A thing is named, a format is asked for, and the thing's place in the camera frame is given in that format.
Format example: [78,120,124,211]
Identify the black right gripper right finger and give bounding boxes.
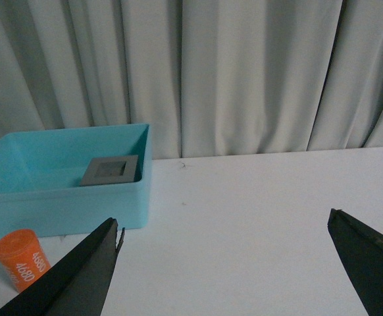
[327,209,383,315]

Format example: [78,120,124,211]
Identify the light blue plastic box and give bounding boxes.
[0,124,152,239]

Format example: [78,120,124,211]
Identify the white pleated curtain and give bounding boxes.
[0,1,383,159]

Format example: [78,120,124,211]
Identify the gray cube with square hole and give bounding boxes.
[80,155,138,186]

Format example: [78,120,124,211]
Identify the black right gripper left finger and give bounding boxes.
[0,218,125,315]

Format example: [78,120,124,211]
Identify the orange cylinder with white numbers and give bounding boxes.
[0,228,51,293]

